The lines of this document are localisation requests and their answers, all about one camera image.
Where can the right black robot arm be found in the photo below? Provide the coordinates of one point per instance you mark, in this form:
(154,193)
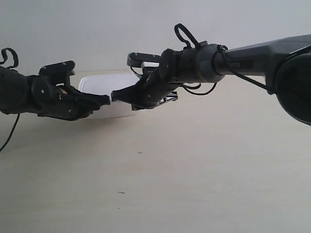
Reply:
(282,67)

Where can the white lidded plastic container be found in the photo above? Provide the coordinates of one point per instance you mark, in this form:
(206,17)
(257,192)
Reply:
(104,85)

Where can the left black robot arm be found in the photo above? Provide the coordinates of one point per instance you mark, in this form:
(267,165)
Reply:
(18,92)

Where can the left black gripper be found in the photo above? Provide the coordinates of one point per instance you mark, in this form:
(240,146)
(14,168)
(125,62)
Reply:
(66,102)

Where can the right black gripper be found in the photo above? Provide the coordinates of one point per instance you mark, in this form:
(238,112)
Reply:
(148,93)

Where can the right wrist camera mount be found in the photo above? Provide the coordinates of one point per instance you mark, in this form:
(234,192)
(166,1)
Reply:
(147,62)

